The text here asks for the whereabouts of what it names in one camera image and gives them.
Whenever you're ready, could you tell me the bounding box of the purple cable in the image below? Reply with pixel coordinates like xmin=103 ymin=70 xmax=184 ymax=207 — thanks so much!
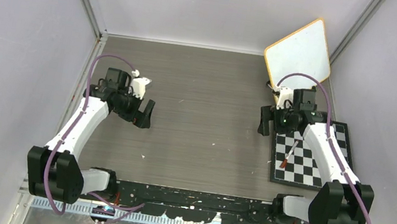
xmin=38 ymin=47 xmax=167 ymax=224
xmin=255 ymin=69 xmax=396 ymax=224

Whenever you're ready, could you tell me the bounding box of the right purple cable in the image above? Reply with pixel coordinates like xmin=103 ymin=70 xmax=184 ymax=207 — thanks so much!
xmin=255 ymin=69 xmax=396 ymax=224

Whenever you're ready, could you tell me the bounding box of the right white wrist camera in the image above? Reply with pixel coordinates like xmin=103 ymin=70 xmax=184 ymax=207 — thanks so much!
xmin=275 ymin=87 xmax=294 ymax=110

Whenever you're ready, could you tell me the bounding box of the white red whiteboard marker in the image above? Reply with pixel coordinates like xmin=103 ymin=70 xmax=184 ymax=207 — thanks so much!
xmin=280 ymin=140 xmax=300 ymax=169

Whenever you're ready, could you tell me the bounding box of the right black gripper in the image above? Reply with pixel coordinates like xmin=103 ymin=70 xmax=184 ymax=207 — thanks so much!
xmin=258 ymin=99 xmax=303 ymax=141

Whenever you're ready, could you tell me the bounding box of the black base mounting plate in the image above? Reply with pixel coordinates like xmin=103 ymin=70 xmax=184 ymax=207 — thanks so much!
xmin=76 ymin=173 xmax=311 ymax=224

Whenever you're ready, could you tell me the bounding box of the white slotted cable duct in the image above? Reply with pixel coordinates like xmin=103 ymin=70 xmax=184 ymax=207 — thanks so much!
xmin=29 ymin=195 xmax=222 ymax=224

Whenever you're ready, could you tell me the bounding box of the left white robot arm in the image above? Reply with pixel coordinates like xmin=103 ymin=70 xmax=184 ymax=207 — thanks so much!
xmin=27 ymin=68 xmax=155 ymax=204

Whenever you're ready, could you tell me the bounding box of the black white chessboard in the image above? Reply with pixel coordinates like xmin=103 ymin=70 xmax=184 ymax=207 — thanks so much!
xmin=264 ymin=112 xmax=360 ymax=196

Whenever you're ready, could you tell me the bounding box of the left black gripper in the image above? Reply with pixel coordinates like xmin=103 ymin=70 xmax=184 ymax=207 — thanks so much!
xmin=112 ymin=86 xmax=156 ymax=129

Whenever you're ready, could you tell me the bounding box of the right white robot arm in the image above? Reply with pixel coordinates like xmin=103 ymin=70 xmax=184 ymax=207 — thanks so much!
xmin=258 ymin=87 xmax=374 ymax=224

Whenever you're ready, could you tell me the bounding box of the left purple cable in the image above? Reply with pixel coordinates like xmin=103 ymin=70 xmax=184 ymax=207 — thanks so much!
xmin=38 ymin=47 xmax=167 ymax=224

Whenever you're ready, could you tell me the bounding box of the yellow framed whiteboard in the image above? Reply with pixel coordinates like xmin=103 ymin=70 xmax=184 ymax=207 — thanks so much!
xmin=263 ymin=18 xmax=331 ymax=103

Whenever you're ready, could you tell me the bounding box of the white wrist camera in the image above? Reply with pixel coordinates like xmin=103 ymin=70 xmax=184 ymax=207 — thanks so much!
xmin=129 ymin=69 xmax=152 ymax=100
xmin=275 ymin=87 xmax=294 ymax=110

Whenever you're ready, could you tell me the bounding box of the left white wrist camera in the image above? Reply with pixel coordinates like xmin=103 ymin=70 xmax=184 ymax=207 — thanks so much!
xmin=129 ymin=69 xmax=152 ymax=100

